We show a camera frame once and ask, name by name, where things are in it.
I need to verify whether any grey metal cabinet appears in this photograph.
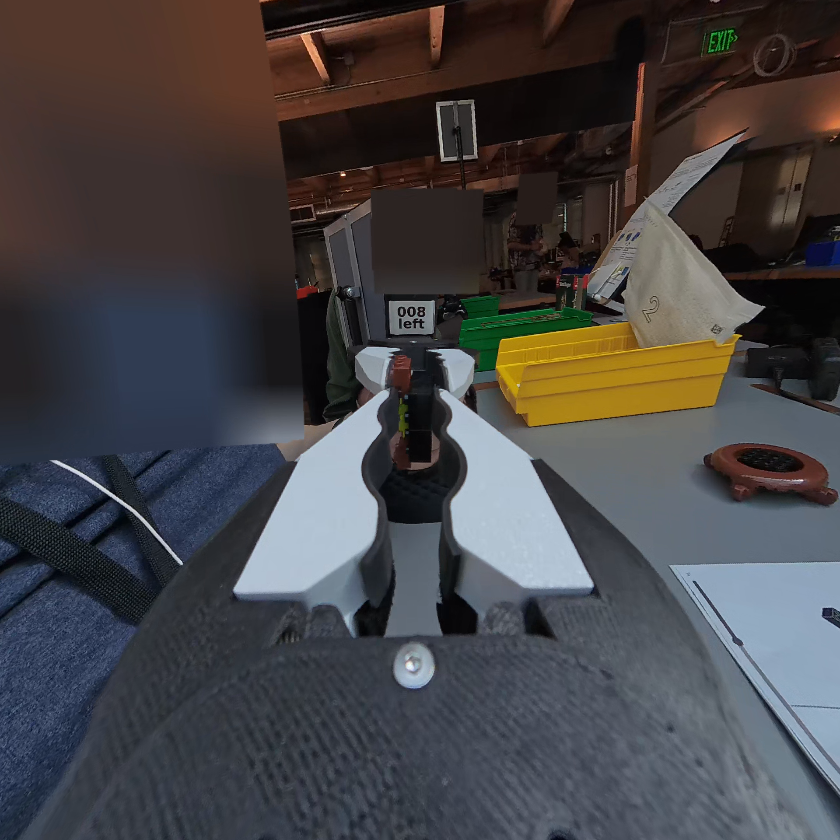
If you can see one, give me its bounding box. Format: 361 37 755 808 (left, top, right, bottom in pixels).
323 200 382 349

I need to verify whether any black power adapter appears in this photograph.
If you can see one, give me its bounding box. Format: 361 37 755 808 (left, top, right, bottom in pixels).
746 348 811 380

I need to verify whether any brick building instruction booklet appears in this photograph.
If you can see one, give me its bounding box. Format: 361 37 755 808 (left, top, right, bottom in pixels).
669 561 840 798

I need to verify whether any thin wooden stick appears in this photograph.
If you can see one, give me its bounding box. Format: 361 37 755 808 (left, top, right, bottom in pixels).
750 382 840 416

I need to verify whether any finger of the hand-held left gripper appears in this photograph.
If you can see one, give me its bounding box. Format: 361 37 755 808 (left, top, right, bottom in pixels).
436 349 475 403
354 346 396 397

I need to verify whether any narrow black webbing strap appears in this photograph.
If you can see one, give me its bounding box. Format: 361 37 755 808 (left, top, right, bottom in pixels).
101 455 183 578

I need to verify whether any coiled cable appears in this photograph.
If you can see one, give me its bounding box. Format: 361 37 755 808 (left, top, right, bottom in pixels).
753 33 798 78

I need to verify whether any wide black webbing strap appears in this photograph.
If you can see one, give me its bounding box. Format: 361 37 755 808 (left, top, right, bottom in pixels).
0 497 161 621

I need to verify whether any black upright device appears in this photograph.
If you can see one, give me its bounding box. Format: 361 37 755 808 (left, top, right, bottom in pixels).
807 338 840 401

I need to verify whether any yellow plastic bin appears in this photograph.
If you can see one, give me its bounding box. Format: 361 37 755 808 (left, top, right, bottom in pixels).
495 322 742 427

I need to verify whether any thin white cable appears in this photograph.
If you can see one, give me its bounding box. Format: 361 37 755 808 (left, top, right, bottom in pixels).
51 459 185 567

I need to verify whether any large green plastic bin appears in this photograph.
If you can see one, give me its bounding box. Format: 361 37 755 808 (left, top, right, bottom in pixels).
458 307 595 371

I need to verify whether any white paper bag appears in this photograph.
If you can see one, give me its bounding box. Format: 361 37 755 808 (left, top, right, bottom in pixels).
620 197 765 349

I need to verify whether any brown black green brick assembly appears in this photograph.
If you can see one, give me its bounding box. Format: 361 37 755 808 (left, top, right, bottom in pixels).
387 354 436 470

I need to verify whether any round brown brick base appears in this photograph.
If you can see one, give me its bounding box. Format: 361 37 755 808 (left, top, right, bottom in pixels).
703 443 840 506

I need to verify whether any LED panel light with stand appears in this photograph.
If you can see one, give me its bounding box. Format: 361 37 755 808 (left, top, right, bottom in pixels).
435 98 478 191

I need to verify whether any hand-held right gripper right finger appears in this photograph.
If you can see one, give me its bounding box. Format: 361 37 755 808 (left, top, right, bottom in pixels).
433 386 595 636

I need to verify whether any printed paper sheet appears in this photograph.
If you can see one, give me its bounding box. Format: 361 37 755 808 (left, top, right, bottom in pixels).
587 130 749 309

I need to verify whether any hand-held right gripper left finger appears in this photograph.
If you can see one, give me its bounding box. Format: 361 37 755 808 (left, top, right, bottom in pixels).
233 387 398 636

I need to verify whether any black quilted armrest pad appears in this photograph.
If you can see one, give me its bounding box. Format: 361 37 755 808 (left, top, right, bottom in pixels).
381 459 460 526

